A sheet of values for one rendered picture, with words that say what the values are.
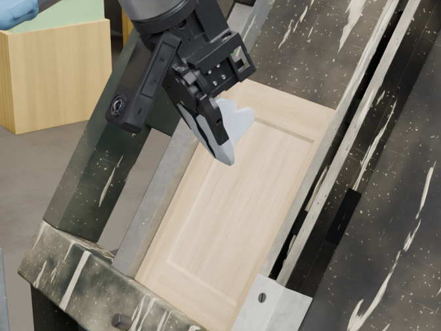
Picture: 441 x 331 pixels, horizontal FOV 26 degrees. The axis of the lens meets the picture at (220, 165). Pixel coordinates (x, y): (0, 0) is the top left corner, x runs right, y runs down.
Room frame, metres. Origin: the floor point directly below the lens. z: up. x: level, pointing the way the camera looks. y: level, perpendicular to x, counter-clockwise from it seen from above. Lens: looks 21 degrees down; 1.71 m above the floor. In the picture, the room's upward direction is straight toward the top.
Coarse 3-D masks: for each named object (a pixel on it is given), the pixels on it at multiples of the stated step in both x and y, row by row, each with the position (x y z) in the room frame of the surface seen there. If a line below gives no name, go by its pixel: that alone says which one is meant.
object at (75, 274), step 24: (48, 240) 1.69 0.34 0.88; (72, 240) 1.65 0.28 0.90; (24, 264) 1.70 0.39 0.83; (48, 264) 1.65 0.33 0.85; (72, 264) 1.60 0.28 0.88; (96, 264) 1.56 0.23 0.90; (48, 288) 1.61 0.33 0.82; (72, 288) 1.57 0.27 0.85; (96, 288) 1.52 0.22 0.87; (120, 288) 1.49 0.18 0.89; (144, 288) 1.47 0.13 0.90; (72, 312) 1.53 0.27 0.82; (96, 312) 1.49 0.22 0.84; (120, 312) 1.45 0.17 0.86; (144, 312) 1.42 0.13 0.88; (168, 312) 1.38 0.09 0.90
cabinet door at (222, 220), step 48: (240, 96) 1.61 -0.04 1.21; (288, 96) 1.53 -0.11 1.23; (240, 144) 1.54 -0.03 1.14; (288, 144) 1.47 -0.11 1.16; (192, 192) 1.55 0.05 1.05; (240, 192) 1.48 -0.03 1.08; (288, 192) 1.41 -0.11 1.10; (192, 240) 1.48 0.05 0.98; (240, 240) 1.42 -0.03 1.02; (192, 288) 1.42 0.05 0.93; (240, 288) 1.36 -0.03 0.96
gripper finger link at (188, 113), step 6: (234, 102) 1.05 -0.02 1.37; (180, 108) 1.02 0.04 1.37; (186, 108) 1.01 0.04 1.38; (234, 108) 1.05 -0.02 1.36; (186, 114) 1.01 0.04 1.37; (192, 114) 1.00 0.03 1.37; (198, 114) 1.01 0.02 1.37; (186, 120) 1.03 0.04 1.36; (192, 120) 1.01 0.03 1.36; (192, 126) 1.02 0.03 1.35; (198, 126) 1.01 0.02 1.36; (198, 132) 1.01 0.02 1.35; (198, 138) 1.02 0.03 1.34; (204, 138) 1.01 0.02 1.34; (204, 144) 1.02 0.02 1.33; (210, 150) 1.01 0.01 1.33
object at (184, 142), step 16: (256, 0) 1.69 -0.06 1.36; (272, 0) 1.71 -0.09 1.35; (240, 16) 1.69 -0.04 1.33; (256, 16) 1.69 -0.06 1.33; (240, 32) 1.67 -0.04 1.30; (256, 32) 1.69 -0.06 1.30; (240, 48) 1.67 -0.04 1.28; (176, 144) 1.61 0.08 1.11; (192, 144) 1.60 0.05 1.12; (176, 160) 1.59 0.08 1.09; (160, 176) 1.60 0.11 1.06; (176, 176) 1.58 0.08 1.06; (160, 192) 1.57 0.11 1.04; (144, 208) 1.57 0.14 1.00; (160, 208) 1.56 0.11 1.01; (144, 224) 1.55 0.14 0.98; (128, 240) 1.56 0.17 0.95; (144, 240) 1.54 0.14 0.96; (128, 256) 1.53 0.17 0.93; (144, 256) 1.53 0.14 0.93; (128, 272) 1.51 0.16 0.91
